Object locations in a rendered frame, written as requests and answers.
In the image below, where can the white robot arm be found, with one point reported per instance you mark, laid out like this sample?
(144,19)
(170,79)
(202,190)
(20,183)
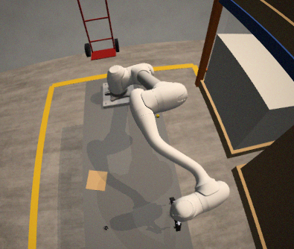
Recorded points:
(161,97)

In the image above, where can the tan flat mat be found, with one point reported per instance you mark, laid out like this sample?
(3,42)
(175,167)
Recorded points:
(96,180)

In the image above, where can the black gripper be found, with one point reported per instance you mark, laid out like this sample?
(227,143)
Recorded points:
(177,223)

